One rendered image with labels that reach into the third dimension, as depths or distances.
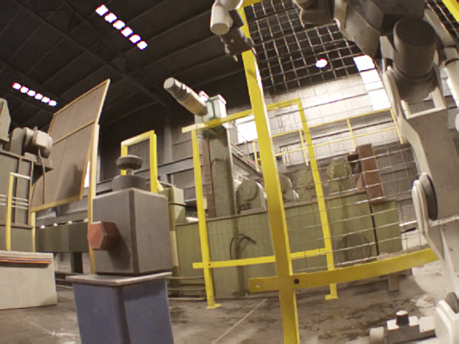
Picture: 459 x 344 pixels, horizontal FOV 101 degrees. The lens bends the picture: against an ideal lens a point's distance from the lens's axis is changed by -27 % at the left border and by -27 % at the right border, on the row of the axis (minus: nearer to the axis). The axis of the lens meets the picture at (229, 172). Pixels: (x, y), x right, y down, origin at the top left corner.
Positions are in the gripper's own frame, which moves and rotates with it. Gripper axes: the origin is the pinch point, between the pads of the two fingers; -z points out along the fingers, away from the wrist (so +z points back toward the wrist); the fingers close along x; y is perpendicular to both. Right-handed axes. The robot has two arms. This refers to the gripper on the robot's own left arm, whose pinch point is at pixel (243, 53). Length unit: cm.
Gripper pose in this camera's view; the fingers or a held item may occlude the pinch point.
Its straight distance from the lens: 115.1
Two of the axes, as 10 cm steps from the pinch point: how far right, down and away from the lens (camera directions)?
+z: -3.9, -2.1, -9.0
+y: -1.1, -9.5, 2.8
